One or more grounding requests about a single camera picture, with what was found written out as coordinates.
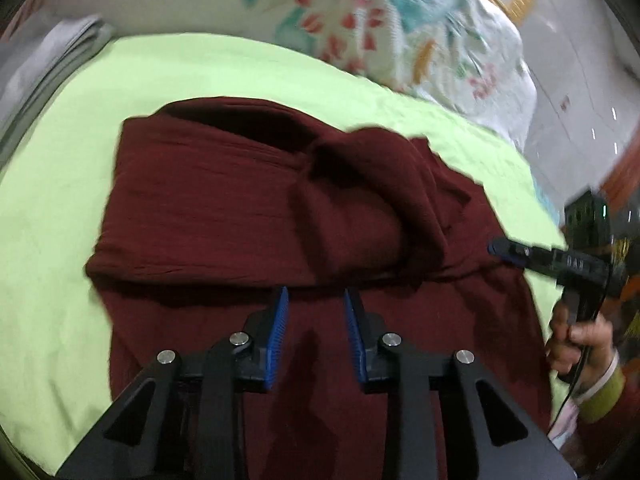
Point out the light green bed sheet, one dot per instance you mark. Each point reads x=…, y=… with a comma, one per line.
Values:
x=55, y=170

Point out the grey folded towel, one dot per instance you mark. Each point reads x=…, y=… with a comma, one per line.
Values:
x=60, y=60

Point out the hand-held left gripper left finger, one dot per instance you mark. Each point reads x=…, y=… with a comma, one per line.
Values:
x=276, y=340

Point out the white floral quilt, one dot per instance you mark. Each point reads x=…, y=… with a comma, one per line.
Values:
x=400, y=20

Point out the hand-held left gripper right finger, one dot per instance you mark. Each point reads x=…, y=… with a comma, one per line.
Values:
x=356, y=340

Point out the maroon knit sweater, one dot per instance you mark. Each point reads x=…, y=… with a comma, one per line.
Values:
x=225, y=200

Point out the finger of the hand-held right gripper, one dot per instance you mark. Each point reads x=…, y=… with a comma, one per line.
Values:
x=520, y=252

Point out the person's right hand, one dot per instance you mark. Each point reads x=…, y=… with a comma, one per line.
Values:
x=580, y=345

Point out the person's right forearm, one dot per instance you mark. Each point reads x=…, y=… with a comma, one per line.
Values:
x=602, y=400

